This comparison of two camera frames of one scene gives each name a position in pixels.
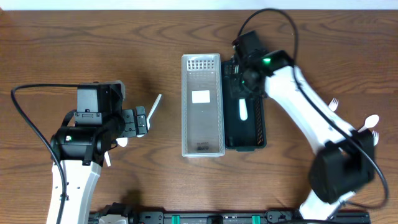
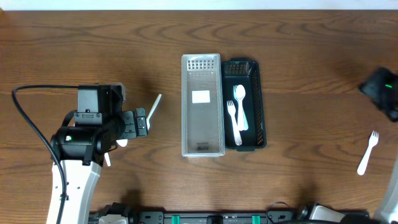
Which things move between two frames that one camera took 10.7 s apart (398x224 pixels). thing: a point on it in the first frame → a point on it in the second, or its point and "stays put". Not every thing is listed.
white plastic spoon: x=122 y=141 stays put
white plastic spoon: x=148 y=118 stays put
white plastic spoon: x=370 y=122 → x=240 y=93
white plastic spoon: x=107 y=158 stays put
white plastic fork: x=333 y=104 → x=232 y=112
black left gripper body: x=129 y=122 stays put
